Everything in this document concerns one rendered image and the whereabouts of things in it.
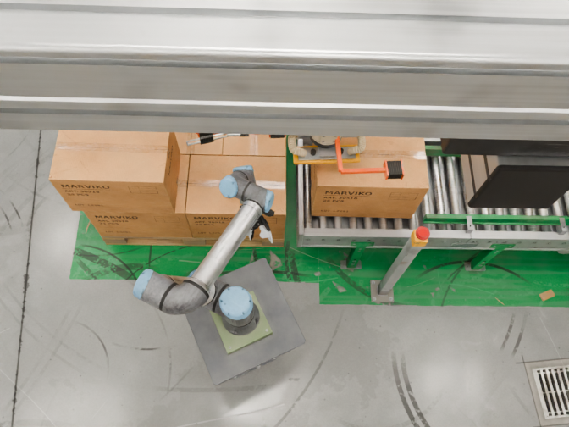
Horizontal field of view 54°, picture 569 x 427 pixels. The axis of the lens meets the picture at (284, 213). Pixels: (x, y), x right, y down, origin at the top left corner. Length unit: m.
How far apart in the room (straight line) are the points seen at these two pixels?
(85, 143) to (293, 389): 1.89
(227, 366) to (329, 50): 2.47
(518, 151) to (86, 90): 0.43
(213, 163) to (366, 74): 3.01
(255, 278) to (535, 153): 2.40
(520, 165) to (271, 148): 2.93
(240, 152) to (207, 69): 3.03
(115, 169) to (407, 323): 2.06
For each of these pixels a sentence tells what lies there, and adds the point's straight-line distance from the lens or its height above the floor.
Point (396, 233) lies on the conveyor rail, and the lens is 3.28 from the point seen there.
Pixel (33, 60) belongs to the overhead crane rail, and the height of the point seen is 3.19.
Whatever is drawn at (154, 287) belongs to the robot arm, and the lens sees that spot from 2.09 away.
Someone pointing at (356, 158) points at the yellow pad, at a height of 1.11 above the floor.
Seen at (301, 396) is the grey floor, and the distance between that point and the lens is 3.58.
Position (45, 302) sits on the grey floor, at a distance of 3.94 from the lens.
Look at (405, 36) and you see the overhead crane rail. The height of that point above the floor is 3.21.
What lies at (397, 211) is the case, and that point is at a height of 0.65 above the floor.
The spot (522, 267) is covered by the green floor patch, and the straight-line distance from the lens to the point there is 4.14.
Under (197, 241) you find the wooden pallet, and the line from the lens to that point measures 3.75.
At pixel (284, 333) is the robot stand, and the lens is 2.87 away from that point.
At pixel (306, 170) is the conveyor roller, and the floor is 0.55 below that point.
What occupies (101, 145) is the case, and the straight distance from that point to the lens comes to 3.16.
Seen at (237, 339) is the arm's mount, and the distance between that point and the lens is 2.83.
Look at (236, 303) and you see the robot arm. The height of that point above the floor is 1.05.
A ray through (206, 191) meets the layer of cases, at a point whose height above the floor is 0.54.
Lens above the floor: 3.56
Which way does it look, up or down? 66 degrees down
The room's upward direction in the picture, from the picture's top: 5 degrees clockwise
